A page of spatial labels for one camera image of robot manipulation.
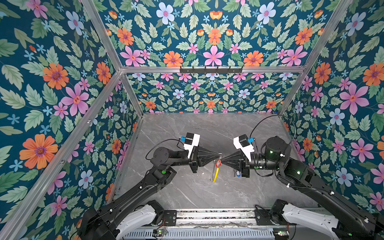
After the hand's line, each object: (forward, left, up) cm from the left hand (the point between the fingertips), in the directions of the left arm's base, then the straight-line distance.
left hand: (218, 158), depth 50 cm
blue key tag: (+9, -17, -42) cm, 46 cm away
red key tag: (+1, -1, -6) cm, 6 cm away
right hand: (+2, -3, -5) cm, 6 cm away
